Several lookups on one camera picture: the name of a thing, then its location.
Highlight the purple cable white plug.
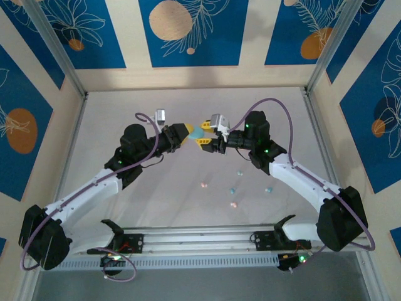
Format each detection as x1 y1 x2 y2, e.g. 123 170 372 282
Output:
93 246 137 282

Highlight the aluminium side rail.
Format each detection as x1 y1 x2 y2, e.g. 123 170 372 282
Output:
17 93 90 301
302 89 378 301

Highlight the grey slotted cable duct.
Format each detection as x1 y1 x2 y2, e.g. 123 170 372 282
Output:
40 254 280 271

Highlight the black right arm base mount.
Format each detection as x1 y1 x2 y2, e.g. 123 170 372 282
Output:
249 214 313 252

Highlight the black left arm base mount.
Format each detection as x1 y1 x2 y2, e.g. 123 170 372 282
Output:
86 218 145 255

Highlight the blue earbud charging case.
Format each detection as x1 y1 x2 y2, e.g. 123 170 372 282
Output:
187 125 205 140

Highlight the aluminium frame post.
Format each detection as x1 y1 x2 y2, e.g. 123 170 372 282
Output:
303 0 367 93
23 0 89 100

